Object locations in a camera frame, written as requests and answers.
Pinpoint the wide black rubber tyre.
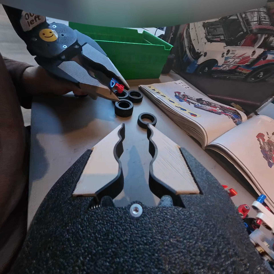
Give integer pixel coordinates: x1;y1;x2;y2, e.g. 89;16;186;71
114;99;134;118
112;89;129;101

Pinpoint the toy brick car model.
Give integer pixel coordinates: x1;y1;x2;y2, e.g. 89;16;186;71
221;184;274;264

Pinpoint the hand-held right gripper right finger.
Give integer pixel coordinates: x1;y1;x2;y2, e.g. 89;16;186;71
147;124;200;195

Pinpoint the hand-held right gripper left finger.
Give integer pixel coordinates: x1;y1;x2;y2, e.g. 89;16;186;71
72;123;125;197

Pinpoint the grey desk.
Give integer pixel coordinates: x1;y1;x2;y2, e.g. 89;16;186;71
27;73;274;231

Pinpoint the open instruction book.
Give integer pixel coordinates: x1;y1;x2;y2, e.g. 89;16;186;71
139;80;274;210

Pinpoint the printed toy car box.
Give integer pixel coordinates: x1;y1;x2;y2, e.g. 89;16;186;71
171;6;274;112

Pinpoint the beige wooden table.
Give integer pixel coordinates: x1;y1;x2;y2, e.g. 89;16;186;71
126;73;174;86

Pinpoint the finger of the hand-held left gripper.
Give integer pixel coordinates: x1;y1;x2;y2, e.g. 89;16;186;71
82;44;130;91
58;60;120;102

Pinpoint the green plastic bin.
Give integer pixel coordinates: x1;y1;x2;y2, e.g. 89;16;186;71
68;21;174;80

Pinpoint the person's brown shirt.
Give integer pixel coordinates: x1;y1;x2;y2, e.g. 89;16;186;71
0;54;33;274

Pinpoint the person's left forearm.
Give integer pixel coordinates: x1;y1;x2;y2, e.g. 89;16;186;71
3;56;33;109

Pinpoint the person's left hand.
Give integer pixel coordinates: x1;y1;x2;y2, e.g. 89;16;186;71
22;64;88;98

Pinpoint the narrow black rubber tyre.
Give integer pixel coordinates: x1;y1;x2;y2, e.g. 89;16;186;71
137;112;157;130
128;90;143;104

